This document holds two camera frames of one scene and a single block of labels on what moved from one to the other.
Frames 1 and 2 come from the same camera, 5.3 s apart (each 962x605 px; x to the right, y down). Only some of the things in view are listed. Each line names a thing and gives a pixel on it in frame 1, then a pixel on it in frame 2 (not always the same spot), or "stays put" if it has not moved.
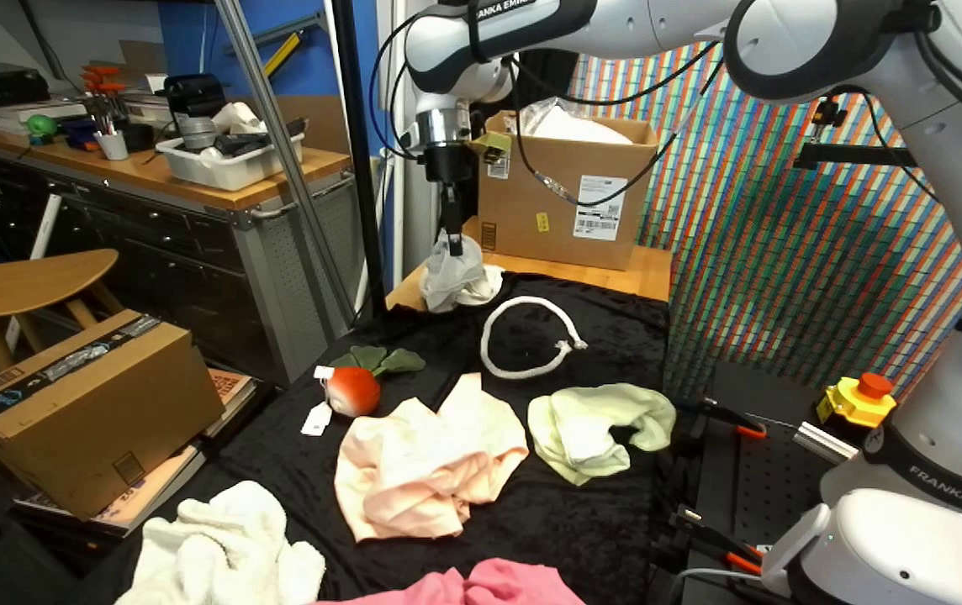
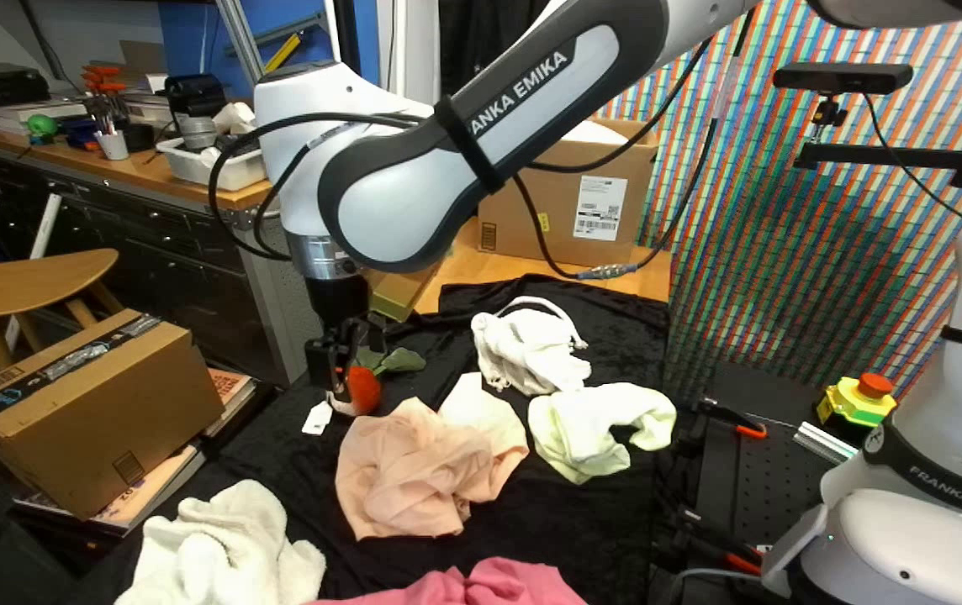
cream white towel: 461,277 -> 529,343
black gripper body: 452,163 -> 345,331
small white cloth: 224,550 stays put
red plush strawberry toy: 352,383 stays put
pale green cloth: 574,430 stays put
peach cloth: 416,471 stays put
